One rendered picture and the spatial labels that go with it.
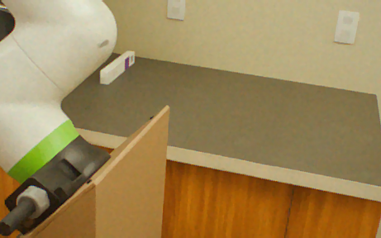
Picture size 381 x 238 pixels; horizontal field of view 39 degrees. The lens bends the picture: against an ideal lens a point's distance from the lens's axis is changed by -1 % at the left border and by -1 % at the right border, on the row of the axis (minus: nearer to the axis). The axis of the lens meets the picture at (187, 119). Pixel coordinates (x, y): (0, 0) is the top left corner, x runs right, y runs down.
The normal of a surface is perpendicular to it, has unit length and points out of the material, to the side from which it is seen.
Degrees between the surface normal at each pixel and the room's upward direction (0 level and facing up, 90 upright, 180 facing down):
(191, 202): 90
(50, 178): 33
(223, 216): 90
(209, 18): 90
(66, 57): 88
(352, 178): 0
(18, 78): 74
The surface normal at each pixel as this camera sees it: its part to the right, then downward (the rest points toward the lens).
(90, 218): -0.29, 0.37
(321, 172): 0.07, -0.91
